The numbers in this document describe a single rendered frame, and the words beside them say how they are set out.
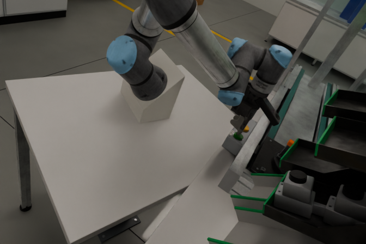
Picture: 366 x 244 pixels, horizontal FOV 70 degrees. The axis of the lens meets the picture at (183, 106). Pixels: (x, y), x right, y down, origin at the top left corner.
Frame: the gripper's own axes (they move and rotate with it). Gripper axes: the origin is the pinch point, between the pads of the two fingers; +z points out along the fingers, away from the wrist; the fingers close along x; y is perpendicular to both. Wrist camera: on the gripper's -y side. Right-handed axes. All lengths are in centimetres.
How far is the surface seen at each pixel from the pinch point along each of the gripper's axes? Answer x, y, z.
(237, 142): 3.4, -1.3, 2.2
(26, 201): 36, 77, 90
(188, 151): 12.2, 12.9, 12.1
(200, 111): -15.5, 21.6, 12.2
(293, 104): -63, -15, 7
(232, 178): 18.5, -6.2, 4.9
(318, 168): 30.6, -19.6, -24.0
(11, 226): 47, 74, 98
